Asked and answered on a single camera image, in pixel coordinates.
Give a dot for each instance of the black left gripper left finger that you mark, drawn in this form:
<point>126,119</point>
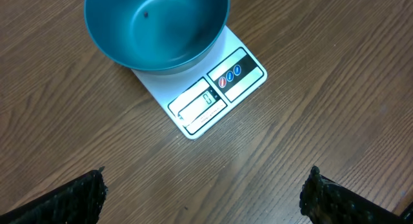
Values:
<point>78,201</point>

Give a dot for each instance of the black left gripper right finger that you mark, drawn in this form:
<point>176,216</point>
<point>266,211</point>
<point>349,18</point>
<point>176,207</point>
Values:
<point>325,201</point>

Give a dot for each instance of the blue metal bowl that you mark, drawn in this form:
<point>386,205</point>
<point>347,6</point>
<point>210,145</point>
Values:
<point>177,34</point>

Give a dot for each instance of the white digital kitchen scale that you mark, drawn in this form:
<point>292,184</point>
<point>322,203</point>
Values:
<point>199,97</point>

